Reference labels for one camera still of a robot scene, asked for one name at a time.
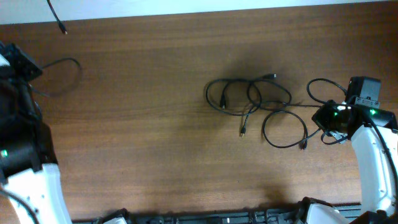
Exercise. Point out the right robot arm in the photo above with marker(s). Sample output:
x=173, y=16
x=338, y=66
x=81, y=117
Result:
x=373, y=136

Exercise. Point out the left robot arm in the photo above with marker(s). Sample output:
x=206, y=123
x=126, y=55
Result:
x=30, y=176

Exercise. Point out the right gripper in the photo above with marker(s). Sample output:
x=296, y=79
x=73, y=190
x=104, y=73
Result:
x=319, y=117

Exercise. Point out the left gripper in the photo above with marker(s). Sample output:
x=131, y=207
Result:
x=22, y=62

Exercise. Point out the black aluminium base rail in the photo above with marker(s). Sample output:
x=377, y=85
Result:
x=251, y=217

